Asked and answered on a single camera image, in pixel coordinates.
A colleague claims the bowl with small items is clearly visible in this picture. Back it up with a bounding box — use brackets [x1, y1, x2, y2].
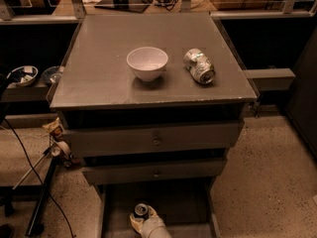
[9, 65, 39, 87]

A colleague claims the grey drawer cabinet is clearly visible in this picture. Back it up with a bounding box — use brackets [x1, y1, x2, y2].
[51, 13, 256, 225]

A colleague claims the crushed silver green can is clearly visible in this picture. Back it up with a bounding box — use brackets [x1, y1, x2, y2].
[183, 49, 216, 84]

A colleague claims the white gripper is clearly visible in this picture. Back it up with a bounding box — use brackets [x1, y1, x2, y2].
[130, 205, 167, 238]

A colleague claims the clear glass bowl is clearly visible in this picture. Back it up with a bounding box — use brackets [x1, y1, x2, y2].
[41, 66, 63, 85]

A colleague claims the roll of tape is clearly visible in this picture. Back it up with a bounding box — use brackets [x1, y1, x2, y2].
[51, 141, 71, 160]

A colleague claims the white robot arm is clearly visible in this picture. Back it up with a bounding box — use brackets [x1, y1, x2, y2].
[130, 203, 172, 238]

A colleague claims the blue pepsi can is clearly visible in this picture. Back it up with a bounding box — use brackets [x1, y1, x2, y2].
[134, 203, 150, 220]

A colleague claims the black monitor stand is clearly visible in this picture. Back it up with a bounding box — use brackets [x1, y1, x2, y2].
[94, 0, 151, 13]

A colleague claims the white bowl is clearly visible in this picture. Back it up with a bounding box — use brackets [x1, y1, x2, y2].
[126, 47, 168, 82]

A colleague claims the black cable on floor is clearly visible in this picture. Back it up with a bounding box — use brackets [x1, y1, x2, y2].
[0, 117, 77, 238]

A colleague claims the crumpled snack wrapper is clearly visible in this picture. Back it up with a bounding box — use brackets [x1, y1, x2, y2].
[43, 118, 62, 140]

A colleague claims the black metal floor bar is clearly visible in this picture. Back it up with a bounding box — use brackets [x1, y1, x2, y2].
[25, 159, 56, 238]

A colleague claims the white rod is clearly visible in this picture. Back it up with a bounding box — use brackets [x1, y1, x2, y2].
[12, 147, 50, 190]

